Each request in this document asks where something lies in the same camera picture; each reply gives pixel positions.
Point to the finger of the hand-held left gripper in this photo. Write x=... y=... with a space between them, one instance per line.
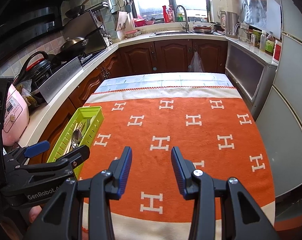
x=37 y=148
x=76 y=155

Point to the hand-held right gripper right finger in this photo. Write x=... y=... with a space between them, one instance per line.
x=178 y=172

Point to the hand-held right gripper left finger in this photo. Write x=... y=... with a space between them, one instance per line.
x=124 y=170

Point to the large steel spoon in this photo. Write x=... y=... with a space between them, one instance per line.
x=77 y=136

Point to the green plastic utensil tray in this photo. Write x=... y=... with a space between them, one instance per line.
x=91 y=130

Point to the person's left hand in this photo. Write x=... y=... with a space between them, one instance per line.
x=36 y=213

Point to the orange printed blanket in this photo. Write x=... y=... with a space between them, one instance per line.
x=190 y=142

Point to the pink rice cooker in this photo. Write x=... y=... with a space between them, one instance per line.
x=14 y=115

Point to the plastic bag of yellow food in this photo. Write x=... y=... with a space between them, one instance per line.
x=28 y=95

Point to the beige kitchen countertop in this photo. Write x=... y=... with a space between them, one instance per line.
x=66 y=90

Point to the steel splash guard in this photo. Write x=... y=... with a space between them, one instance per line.
x=61 y=80

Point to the black pressure cooker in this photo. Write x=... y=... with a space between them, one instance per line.
x=38 y=67

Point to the pale blue tablecloth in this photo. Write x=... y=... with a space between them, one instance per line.
x=166 y=80

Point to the white plastic bag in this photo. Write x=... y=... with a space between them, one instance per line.
x=196 y=63

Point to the black stove splash panel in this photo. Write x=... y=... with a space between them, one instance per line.
x=96 y=37

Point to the grey metal cabinet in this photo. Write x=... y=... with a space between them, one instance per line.
x=245 y=67

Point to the black range hood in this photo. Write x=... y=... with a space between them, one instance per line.
x=28 y=17

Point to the silver refrigerator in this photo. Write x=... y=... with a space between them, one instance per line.
x=290 y=105

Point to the pink food container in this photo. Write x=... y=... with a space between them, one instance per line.
x=131 y=33

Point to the steel sink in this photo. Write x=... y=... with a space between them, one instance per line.
x=168 y=33

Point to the wooden cutting board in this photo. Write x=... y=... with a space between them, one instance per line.
x=122 y=21

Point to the hanging black wok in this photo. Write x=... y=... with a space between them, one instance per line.
x=74 y=11

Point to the pink basin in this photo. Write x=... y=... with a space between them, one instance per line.
x=139 y=22

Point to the glass pitcher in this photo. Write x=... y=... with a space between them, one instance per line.
x=244 y=32

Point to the green dish soap bottle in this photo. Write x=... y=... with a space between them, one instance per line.
x=180 y=17

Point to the chrome faucet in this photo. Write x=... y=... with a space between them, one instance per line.
x=185 y=17

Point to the red white tub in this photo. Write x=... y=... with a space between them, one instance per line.
x=277 y=52

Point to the green label bottle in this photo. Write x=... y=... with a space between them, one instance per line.
x=270 y=46

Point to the white plastic bottle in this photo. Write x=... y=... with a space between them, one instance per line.
x=263 y=40

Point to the pink bottle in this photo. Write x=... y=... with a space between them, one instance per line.
x=171 y=15

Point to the steel electric kettle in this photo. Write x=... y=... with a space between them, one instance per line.
x=230 y=23

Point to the red spray bottle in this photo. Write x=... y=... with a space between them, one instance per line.
x=165 y=15

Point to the clear plastic sheet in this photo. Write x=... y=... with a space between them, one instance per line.
x=260 y=5

